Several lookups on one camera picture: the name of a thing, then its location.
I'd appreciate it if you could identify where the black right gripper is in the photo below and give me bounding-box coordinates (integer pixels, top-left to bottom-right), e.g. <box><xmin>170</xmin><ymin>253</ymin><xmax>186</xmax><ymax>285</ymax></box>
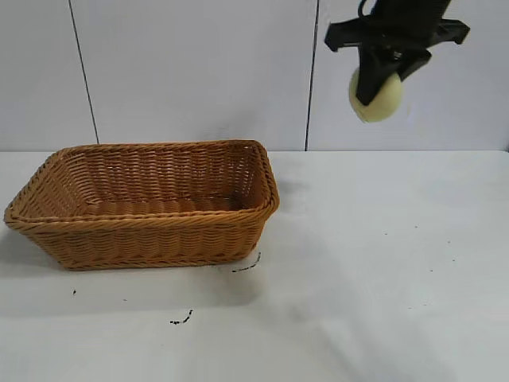
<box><xmin>324</xmin><ymin>0</ymin><xmax>471</xmax><ymax>107</ymax></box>

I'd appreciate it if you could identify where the pale yellow egg yolk pastry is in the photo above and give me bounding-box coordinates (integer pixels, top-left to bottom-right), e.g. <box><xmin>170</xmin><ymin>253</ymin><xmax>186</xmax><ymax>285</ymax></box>
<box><xmin>348</xmin><ymin>68</ymin><xmax>405</xmax><ymax>123</ymax></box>

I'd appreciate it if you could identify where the brown wicker basket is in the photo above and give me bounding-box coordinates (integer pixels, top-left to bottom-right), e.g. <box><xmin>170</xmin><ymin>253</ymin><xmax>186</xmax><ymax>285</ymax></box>
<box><xmin>4</xmin><ymin>139</ymin><xmax>281</xmax><ymax>272</ymax></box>

